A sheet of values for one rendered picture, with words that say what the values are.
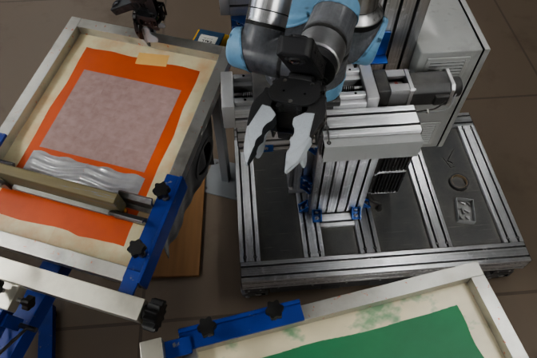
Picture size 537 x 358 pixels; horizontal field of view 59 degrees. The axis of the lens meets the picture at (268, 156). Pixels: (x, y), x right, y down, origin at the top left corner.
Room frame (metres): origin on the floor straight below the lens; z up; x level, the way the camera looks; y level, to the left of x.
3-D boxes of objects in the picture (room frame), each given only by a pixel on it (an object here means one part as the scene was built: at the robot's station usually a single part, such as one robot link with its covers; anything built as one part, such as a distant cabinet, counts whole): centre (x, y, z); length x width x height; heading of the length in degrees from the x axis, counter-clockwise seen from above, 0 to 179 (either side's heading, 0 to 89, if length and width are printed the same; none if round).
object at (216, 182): (1.39, 0.23, 0.48); 0.22 x 0.22 x 0.96; 74
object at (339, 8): (0.63, -0.10, 1.65); 0.11 x 0.08 x 0.09; 160
